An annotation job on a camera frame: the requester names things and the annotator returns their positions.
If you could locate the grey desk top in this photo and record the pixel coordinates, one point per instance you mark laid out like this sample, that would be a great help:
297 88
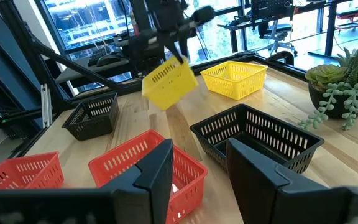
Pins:
117 67

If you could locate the black office chair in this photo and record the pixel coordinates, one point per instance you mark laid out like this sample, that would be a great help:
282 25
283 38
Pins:
275 29

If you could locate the succulent plant in black pot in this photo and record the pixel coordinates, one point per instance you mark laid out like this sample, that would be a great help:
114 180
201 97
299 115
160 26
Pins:
337 102

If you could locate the silver aluminium bracket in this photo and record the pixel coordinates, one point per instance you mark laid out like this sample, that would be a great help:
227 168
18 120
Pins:
46 105

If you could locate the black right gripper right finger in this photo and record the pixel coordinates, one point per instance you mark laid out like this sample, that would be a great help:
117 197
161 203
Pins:
259 193

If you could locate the black standing desk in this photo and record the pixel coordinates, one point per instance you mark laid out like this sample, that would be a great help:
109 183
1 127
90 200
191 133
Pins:
331 28

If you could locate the black keyboard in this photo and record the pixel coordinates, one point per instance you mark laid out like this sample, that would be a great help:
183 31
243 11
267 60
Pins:
99 56

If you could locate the yellow slotted plastic basket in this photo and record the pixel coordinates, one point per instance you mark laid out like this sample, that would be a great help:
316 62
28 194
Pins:
169 84
228 90

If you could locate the black rig frame strut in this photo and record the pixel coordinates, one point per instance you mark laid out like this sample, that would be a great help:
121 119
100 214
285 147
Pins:
26 37

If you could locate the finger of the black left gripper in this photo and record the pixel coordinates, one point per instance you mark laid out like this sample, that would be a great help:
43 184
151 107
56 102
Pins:
174 51
184 46

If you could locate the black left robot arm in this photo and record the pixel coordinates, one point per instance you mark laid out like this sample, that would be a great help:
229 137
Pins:
141 46

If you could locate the black pegboard panel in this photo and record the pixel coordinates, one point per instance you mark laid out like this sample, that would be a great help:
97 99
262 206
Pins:
272 9

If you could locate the red slotted plastic basket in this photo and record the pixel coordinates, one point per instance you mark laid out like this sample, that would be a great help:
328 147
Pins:
182 152
42 182

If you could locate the black computer mouse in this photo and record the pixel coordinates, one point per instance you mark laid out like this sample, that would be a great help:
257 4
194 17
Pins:
109 59

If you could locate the black slotted plastic basket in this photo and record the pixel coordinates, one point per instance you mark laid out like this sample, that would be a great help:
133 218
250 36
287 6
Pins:
216 115
89 130

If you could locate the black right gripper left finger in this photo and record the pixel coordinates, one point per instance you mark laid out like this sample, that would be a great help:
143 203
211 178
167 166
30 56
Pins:
73 208

